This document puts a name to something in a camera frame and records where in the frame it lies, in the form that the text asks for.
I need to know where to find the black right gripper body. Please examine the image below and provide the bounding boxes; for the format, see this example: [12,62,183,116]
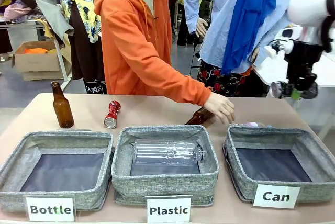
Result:
[285,41,323,92]

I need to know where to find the crushed silver can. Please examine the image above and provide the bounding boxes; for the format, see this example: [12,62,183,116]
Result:
[270,81,288,99]

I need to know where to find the brown glass bottle without cap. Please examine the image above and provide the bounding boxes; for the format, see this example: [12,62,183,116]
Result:
[184,107,217,128]

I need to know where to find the person's right forearm orange sleeve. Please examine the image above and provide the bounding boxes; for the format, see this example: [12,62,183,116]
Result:
[154,70,213,107]

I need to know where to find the grey fabric basket can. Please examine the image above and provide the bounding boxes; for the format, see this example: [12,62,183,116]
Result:
[222,125,335,204]

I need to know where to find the white sign reading Can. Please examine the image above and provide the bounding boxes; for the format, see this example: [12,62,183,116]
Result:
[252,183,301,209]

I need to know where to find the grey fabric basket plastic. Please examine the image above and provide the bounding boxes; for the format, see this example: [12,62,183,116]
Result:
[110,125,220,207]

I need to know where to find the crushed red can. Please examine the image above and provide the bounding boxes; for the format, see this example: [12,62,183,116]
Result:
[103,100,122,130]

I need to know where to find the grey fabric basket bottle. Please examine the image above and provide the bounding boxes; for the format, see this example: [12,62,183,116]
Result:
[0,129,115,213]

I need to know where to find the person's right hand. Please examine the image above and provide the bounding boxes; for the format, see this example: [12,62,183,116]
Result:
[203,92,236,125]

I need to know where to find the white table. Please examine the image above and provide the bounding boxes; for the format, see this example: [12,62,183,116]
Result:
[253,49,335,89]

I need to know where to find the white black device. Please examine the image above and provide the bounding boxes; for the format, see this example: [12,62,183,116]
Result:
[264,24,302,59]

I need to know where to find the crushed clear plastic bottle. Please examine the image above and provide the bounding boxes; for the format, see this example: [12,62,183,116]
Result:
[229,121,273,128]

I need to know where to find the black red floral skirt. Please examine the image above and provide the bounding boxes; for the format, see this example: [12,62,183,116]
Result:
[196,59,265,98]

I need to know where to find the blue scarf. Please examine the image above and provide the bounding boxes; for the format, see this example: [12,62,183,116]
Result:
[220,0,277,76]

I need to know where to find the mannequin in light blue shirt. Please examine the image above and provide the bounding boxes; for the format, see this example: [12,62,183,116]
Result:
[183,0,299,75]

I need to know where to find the person in orange hoodie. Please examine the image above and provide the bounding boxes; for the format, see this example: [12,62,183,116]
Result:
[92,0,213,107]

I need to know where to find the white sign reading Plastic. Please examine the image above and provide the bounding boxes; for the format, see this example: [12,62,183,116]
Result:
[145,195,194,224]

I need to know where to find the mannequin in yellow floral shirt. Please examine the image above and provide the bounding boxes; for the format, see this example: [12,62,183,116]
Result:
[58,0,108,95]

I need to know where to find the brown glass bottle with cap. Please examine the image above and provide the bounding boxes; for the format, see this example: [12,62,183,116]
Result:
[51,80,75,129]

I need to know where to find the cardboard box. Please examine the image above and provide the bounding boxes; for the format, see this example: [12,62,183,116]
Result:
[11,41,73,82]

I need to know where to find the grey jacket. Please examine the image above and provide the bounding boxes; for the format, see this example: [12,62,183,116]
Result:
[32,0,75,42]

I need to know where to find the orange cloth in box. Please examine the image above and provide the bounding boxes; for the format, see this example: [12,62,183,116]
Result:
[23,48,49,55]

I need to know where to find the white sign reading Bottle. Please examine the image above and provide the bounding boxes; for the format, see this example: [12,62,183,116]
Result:
[25,194,76,223]

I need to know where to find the pile of clothes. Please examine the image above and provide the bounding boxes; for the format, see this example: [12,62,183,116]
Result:
[0,0,54,39]

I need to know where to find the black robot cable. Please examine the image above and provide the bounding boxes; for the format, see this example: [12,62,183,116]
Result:
[320,0,335,53]

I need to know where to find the white metal table frame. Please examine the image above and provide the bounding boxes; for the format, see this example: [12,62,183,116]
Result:
[0,19,73,91]

